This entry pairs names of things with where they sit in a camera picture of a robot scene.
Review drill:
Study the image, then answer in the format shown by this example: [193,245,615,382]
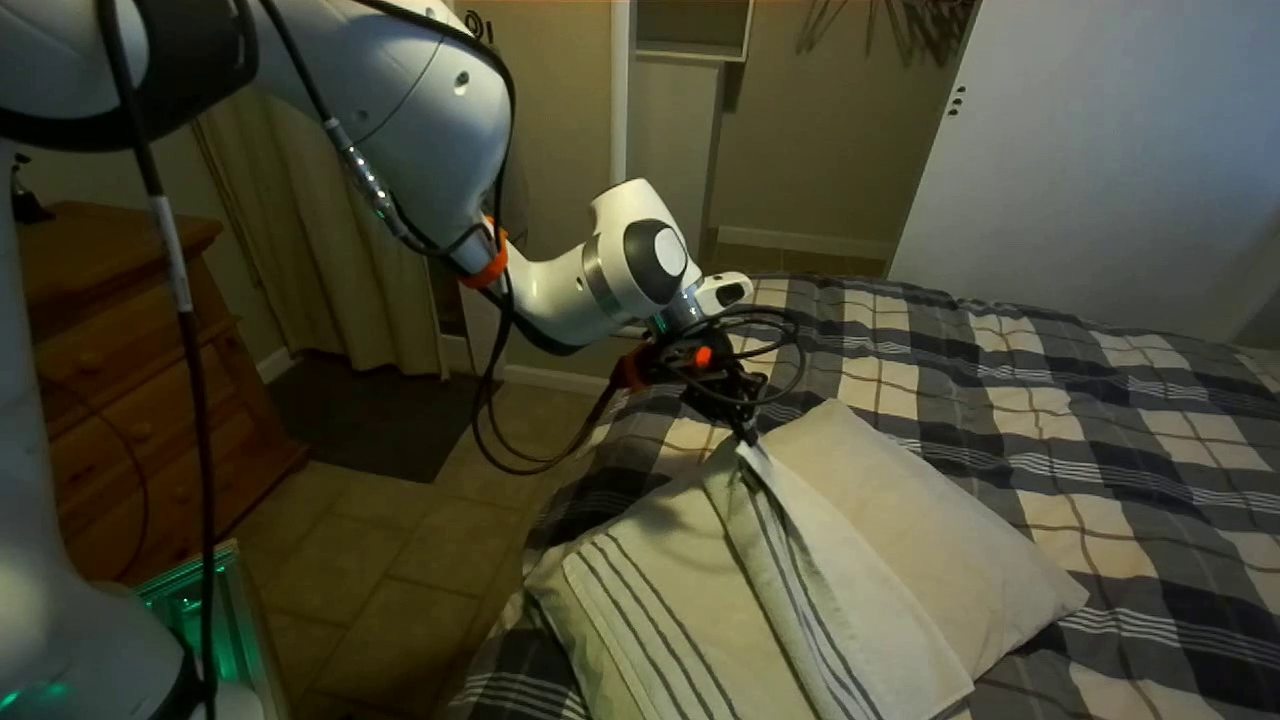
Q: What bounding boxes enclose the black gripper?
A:
[654,326,763,439]

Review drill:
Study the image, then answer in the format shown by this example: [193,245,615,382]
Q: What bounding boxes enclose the white towel with blue stripes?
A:
[527,399,1085,720]

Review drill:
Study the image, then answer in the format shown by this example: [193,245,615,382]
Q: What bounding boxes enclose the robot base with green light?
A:
[0,542,288,720]

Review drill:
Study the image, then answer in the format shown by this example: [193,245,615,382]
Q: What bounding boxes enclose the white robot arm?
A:
[0,0,752,720]

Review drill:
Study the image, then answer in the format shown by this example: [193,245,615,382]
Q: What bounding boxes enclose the black floor mat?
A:
[269,357,481,483]

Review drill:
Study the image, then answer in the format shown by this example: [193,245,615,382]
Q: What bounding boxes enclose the beige curtain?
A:
[195,89,452,376]

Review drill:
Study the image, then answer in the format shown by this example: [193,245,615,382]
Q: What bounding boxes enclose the white wardrobe door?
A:
[893,0,1280,338]

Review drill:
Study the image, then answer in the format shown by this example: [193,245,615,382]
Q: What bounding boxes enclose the grey plaid bedspread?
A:
[446,281,1280,720]

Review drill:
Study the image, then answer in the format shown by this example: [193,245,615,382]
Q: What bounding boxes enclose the wooden dresser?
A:
[18,198,302,583]

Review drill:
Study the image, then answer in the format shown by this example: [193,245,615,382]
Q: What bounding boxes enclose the white door frame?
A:
[611,0,752,245]

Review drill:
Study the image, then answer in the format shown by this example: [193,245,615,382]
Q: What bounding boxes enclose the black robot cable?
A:
[91,0,225,720]

